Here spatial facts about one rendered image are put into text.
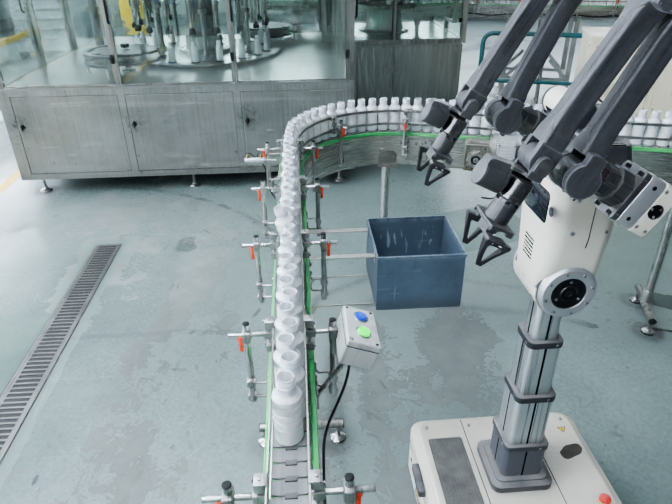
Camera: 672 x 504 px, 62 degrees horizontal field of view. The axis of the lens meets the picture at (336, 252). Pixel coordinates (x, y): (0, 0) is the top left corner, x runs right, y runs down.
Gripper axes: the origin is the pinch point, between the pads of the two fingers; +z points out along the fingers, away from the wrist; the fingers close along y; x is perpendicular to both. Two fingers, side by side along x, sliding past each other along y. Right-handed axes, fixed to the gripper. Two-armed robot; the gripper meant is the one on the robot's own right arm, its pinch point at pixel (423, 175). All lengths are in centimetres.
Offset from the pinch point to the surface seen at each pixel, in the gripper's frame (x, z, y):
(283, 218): -33.1, 28.8, 1.8
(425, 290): 27.0, 40.1, -4.9
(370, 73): 113, 71, -483
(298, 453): -29, 38, 77
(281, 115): 8, 97, -299
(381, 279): 10.4, 42.4, -6.1
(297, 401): -34, 28, 73
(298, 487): -30, 38, 85
